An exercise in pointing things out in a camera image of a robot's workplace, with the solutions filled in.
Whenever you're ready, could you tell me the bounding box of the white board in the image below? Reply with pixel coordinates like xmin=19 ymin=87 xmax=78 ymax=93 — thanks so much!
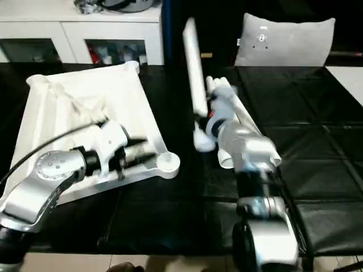
xmin=326 ymin=65 xmax=363 ymax=107

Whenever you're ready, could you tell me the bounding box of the white cabinet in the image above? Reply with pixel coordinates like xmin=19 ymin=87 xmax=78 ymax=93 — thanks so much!
xmin=0 ymin=0 xmax=165 ymax=66

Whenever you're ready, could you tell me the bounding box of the dark blue cabinet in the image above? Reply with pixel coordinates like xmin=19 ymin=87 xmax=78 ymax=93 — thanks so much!
xmin=160 ymin=0 xmax=242 ymax=67

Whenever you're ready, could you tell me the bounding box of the grey cushion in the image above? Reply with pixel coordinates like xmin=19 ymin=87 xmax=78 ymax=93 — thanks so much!
xmin=234 ymin=12 xmax=336 ymax=67

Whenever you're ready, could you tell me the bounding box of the white plastic table top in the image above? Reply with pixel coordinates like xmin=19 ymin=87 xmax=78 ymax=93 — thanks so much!
xmin=10 ymin=61 xmax=182 ymax=206

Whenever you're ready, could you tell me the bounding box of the black mat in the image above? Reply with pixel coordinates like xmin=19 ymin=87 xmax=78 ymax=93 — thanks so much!
xmin=0 ymin=62 xmax=363 ymax=257

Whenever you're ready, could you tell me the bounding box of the dark grey bag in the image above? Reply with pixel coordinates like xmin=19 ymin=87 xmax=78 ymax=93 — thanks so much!
xmin=73 ymin=0 xmax=159 ymax=14

